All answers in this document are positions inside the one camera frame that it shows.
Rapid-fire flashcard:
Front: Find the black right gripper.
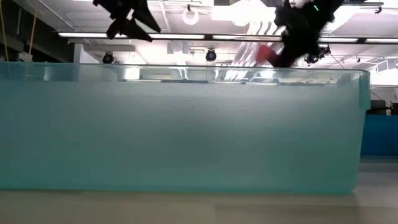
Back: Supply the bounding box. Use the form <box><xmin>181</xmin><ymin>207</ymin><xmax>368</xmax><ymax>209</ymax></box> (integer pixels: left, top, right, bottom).
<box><xmin>269</xmin><ymin>0</ymin><xmax>324</xmax><ymax>68</ymax></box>

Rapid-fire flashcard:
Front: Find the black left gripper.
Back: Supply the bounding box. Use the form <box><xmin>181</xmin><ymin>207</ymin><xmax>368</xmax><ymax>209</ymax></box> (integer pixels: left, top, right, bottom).
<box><xmin>92</xmin><ymin>0</ymin><xmax>162</xmax><ymax>43</ymax></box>

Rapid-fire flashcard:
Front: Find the pink candy pack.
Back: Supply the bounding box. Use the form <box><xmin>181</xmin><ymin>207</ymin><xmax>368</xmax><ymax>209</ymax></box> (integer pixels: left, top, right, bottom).
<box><xmin>255</xmin><ymin>42</ymin><xmax>280</xmax><ymax>65</ymax></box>

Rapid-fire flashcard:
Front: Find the green translucent plastic bin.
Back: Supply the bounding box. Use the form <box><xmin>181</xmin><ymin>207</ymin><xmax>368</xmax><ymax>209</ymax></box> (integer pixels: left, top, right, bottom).
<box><xmin>0</xmin><ymin>61</ymin><xmax>371</xmax><ymax>195</ymax></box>

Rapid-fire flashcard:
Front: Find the overhead light bar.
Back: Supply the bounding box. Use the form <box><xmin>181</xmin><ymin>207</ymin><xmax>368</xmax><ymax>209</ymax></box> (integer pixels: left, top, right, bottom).
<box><xmin>57</xmin><ymin>30</ymin><xmax>398</xmax><ymax>44</ymax></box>

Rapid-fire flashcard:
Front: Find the black monitor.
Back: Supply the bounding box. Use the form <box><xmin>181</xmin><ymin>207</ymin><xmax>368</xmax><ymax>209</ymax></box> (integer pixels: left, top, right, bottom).
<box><xmin>366</xmin><ymin>99</ymin><xmax>389</xmax><ymax>116</ymax></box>

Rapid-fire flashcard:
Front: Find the blue plastic bin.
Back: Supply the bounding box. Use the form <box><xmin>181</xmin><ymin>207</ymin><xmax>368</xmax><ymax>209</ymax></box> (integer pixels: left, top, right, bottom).
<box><xmin>360</xmin><ymin>114</ymin><xmax>398</xmax><ymax>156</ymax></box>

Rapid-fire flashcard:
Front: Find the white ring ceiling lamp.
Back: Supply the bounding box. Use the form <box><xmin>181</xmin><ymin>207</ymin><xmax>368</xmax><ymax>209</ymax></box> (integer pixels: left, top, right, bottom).
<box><xmin>182</xmin><ymin>8</ymin><xmax>200</xmax><ymax>26</ymax></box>

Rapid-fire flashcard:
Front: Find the yellow hanging strap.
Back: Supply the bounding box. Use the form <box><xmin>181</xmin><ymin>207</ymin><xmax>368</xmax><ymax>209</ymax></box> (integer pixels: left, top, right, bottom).
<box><xmin>28</xmin><ymin>0</ymin><xmax>39</xmax><ymax>55</ymax></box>
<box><xmin>0</xmin><ymin>0</ymin><xmax>9</xmax><ymax>62</ymax></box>

